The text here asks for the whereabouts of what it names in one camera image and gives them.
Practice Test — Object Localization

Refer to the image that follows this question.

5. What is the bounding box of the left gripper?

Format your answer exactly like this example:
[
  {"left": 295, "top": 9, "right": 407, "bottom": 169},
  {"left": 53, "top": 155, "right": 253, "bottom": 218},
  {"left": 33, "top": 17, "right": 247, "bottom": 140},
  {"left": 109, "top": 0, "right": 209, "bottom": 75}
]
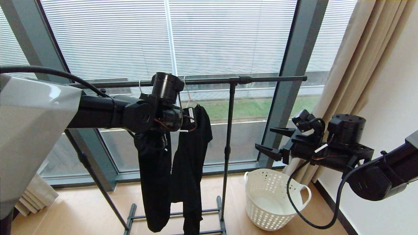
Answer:
[{"left": 163, "top": 106, "right": 198, "bottom": 132}]

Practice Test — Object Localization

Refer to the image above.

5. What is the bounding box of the white laundry basket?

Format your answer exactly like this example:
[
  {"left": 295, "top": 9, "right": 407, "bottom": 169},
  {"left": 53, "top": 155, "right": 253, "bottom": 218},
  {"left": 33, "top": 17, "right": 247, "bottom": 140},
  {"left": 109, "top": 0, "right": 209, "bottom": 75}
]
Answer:
[{"left": 244, "top": 169, "right": 312, "bottom": 231}]

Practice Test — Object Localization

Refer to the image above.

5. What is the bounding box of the black garment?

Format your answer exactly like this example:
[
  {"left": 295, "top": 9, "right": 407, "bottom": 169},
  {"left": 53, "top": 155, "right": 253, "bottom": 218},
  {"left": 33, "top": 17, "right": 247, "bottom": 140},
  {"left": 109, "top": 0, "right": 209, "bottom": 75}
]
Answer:
[{"left": 171, "top": 104, "right": 213, "bottom": 235}]

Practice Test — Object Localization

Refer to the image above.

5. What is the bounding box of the beige curtain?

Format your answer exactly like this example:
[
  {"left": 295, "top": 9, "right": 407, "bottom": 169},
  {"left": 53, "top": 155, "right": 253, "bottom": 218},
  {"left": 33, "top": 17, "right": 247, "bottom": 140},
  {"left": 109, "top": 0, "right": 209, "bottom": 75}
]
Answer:
[
  {"left": 15, "top": 173, "right": 58, "bottom": 216},
  {"left": 282, "top": 0, "right": 415, "bottom": 186}
]

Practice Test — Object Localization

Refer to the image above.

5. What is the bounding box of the window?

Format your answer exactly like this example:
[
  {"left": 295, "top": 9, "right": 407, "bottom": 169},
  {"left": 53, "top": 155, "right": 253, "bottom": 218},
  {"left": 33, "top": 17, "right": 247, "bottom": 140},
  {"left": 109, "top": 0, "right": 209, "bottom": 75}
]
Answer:
[{"left": 0, "top": 0, "right": 358, "bottom": 188}]

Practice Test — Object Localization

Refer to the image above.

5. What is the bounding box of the black clothes rack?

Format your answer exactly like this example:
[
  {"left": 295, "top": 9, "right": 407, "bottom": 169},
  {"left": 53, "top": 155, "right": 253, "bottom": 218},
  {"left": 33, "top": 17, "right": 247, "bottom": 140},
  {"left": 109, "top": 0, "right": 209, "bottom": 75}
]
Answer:
[{"left": 64, "top": 76, "right": 307, "bottom": 235}]

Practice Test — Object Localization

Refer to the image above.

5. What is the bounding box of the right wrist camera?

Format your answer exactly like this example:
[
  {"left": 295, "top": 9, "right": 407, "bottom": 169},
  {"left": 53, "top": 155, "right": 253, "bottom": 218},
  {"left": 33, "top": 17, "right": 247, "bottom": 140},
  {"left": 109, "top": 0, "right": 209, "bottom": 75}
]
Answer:
[{"left": 292, "top": 109, "right": 326, "bottom": 144}]

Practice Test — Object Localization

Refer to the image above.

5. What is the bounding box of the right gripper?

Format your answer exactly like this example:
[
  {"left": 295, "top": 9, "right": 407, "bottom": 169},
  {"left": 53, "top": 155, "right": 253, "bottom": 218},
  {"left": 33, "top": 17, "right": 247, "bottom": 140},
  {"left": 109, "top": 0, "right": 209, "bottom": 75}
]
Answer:
[{"left": 255, "top": 127, "right": 330, "bottom": 165}]

